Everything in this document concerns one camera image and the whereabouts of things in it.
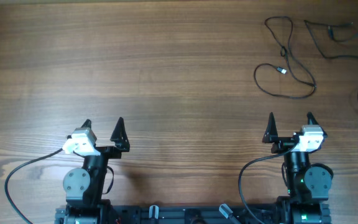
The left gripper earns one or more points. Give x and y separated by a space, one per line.
120 142

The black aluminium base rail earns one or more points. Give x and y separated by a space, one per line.
267 213

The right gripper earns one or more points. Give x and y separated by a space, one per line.
271 136

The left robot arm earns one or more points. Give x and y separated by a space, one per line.
84 186

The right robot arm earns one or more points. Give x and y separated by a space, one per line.
308 184

